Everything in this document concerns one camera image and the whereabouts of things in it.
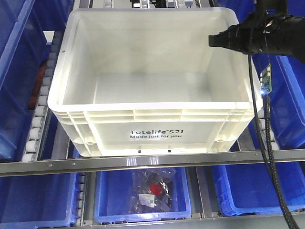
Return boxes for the blue bin upper left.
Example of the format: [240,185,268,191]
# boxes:
[0,0,46,161]

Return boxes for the white roller track left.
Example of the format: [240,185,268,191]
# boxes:
[21,31,63,162]

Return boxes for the blue storage bin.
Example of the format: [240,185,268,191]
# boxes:
[94,167,191,224]
[0,173,81,229]
[212,162,305,216]

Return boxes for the white plastic tote box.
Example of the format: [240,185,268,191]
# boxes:
[48,7,262,157]

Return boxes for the blue bin upper right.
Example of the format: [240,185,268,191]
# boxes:
[252,54,305,149]

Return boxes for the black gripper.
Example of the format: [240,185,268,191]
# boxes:
[208,12,305,63]

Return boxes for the white roller track right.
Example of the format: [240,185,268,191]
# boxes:
[258,104,279,151]

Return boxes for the blue storage bin middle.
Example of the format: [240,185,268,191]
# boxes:
[94,167,191,224]

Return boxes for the blue storage bin right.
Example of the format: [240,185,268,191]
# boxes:
[212,162,305,216]

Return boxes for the white roller track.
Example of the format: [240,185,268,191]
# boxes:
[21,31,63,162]
[74,173,86,226]
[258,104,279,151]

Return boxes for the black cable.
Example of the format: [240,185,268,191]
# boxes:
[247,9,300,229]

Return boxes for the white roller track lower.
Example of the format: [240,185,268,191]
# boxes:
[74,173,86,226]

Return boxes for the metal shelf front rail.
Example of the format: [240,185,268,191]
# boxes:
[0,149,305,177]

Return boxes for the blue storage bin left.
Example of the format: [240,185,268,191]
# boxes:
[0,173,81,229]

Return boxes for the clear bag of parts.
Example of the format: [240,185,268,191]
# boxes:
[129,167,177,214]

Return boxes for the green circuit board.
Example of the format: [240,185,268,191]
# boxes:
[259,64,272,95]

